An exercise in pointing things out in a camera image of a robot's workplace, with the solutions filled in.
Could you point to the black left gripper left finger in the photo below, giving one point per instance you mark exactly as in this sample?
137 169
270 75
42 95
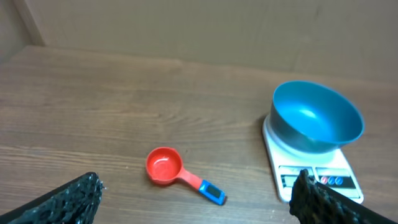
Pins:
77 201

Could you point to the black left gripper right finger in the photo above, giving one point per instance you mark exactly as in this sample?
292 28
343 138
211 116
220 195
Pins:
314 203

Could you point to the red measuring scoop blue handle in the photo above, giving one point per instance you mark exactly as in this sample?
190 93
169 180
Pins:
164 166

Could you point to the white kitchen scale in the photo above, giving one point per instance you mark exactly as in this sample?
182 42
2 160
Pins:
330 169

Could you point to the blue bowl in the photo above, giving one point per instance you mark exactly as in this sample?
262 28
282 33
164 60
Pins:
314 118

